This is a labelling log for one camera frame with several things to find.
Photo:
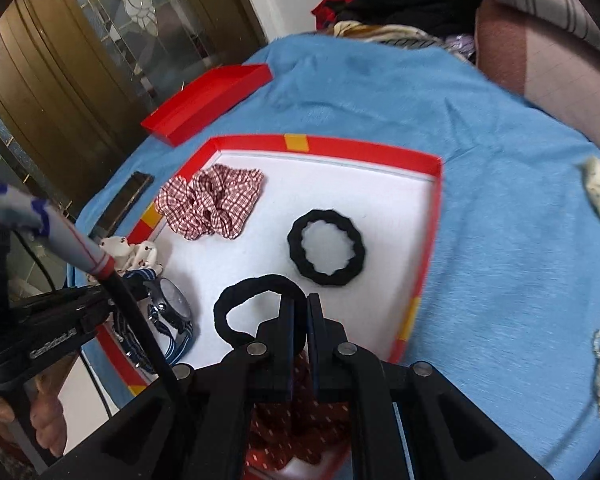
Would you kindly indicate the person's left hand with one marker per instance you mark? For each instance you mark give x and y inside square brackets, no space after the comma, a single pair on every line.
[47,410]

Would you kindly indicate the red cloth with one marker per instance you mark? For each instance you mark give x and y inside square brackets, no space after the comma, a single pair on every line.
[330,7]

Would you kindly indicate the wooden door with glass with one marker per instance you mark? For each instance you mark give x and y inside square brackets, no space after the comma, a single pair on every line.
[95,60]

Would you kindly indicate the red jewelry box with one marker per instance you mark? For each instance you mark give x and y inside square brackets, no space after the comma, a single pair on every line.
[360,210]

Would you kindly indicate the black wristwatch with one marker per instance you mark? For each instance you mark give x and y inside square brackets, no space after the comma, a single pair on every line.
[145,335]

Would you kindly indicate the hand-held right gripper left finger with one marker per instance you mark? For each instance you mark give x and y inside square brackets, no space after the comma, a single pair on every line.
[286,340]

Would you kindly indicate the red box lid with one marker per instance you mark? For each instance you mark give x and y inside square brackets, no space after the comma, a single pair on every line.
[200,105]

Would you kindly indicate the red checked scrunchie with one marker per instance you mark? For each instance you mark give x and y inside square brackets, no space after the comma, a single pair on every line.
[207,202]

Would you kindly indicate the black rectangular case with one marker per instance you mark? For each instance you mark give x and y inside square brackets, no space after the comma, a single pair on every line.
[125,200]

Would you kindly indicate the yellow patterned cloth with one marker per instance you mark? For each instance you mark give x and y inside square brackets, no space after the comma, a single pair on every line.
[380,32]

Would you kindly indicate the dark red patterned scrunchie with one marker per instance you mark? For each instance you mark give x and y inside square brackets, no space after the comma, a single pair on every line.
[290,430]

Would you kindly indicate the black garment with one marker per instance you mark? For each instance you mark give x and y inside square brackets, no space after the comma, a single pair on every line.
[415,2]

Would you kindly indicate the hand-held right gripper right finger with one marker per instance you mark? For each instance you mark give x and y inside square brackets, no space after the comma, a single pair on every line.
[314,340]

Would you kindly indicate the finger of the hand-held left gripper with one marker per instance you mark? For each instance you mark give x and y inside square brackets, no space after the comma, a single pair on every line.
[130,294]

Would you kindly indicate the blue blanket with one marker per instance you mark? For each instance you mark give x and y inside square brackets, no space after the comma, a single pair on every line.
[490,260]

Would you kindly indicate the pink padded headboard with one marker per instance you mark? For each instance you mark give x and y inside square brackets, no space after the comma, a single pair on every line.
[545,65]

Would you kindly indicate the purple cloth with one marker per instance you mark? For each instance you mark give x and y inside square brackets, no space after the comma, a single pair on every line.
[461,46]

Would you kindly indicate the white dotted scrunchie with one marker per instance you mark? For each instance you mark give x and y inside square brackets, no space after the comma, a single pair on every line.
[135,255]

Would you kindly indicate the black wavy scrunchie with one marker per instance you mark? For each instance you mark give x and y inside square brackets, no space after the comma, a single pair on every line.
[300,255]

